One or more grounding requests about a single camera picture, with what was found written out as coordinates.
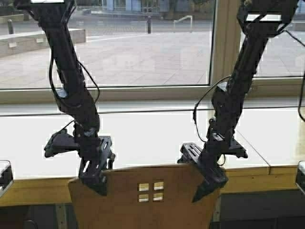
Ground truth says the outdoor black bollard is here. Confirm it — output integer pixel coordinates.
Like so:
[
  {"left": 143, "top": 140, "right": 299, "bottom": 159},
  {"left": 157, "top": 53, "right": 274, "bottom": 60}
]
[{"left": 147, "top": 16, "right": 152, "bottom": 34}]

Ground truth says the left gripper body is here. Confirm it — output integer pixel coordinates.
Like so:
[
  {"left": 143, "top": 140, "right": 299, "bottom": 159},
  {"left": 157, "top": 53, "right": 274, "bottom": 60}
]
[{"left": 78, "top": 136, "right": 116, "bottom": 171}]

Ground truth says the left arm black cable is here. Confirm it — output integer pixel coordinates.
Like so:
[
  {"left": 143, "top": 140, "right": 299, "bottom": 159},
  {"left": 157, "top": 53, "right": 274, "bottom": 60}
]
[{"left": 48, "top": 51, "right": 100, "bottom": 105}]

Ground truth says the robot base right corner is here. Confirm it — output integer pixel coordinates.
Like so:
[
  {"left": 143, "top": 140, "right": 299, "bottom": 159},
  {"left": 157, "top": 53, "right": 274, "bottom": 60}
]
[{"left": 295, "top": 161, "right": 305, "bottom": 194}]

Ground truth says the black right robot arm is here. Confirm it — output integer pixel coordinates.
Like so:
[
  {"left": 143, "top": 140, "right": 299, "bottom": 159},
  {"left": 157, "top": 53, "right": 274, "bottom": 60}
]
[{"left": 182, "top": 0, "right": 298, "bottom": 185}]

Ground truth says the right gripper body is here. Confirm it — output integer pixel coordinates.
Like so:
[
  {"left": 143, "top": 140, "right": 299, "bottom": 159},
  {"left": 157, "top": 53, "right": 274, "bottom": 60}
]
[{"left": 177, "top": 142, "right": 225, "bottom": 181}]

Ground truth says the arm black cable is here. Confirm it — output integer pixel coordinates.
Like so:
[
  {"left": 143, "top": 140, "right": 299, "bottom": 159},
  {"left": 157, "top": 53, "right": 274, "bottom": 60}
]
[
  {"left": 192, "top": 75, "right": 232, "bottom": 144},
  {"left": 48, "top": 51, "right": 100, "bottom": 105}
]

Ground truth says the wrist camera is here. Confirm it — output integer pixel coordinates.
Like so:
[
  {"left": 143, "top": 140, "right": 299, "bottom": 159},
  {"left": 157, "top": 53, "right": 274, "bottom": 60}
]
[
  {"left": 224, "top": 139, "right": 248, "bottom": 158},
  {"left": 44, "top": 131, "right": 80, "bottom": 158}
]

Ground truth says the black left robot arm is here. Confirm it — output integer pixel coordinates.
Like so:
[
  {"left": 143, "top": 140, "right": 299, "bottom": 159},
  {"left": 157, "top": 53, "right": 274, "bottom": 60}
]
[{"left": 13, "top": 0, "right": 115, "bottom": 196}]

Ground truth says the cable at right edge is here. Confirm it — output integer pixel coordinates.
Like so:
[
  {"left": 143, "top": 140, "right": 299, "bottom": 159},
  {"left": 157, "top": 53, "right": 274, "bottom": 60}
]
[{"left": 285, "top": 30, "right": 305, "bottom": 122}]

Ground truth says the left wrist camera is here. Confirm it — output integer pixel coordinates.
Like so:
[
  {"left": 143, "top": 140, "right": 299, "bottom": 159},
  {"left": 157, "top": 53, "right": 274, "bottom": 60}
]
[{"left": 44, "top": 131, "right": 80, "bottom": 158}]

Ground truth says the outdoor metal handrail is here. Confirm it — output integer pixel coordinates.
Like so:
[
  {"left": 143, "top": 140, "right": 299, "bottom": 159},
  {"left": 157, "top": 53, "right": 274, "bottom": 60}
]
[{"left": 173, "top": 15, "right": 193, "bottom": 33}]

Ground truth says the outdoor concrete bench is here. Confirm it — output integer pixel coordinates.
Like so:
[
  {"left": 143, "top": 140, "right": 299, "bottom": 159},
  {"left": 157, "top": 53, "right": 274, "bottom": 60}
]
[{"left": 0, "top": 28, "right": 86, "bottom": 58}]

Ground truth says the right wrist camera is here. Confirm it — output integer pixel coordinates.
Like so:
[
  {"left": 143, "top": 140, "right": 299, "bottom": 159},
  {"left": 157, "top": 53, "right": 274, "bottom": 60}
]
[{"left": 224, "top": 139, "right": 248, "bottom": 158}]

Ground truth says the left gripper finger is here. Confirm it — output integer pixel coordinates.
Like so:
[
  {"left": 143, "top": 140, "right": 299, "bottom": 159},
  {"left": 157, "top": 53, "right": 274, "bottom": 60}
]
[
  {"left": 192, "top": 176, "right": 228, "bottom": 203},
  {"left": 78, "top": 158, "right": 107, "bottom": 196}
]

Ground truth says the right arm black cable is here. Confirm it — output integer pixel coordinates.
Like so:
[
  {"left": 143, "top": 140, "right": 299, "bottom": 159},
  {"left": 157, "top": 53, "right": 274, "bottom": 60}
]
[{"left": 192, "top": 75, "right": 232, "bottom": 144}]

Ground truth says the robot base left corner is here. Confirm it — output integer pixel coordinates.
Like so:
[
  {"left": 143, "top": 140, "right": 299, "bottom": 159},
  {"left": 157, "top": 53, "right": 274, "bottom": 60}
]
[{"left": 0, "top": 160, "right": 14, "bottom": 197}]

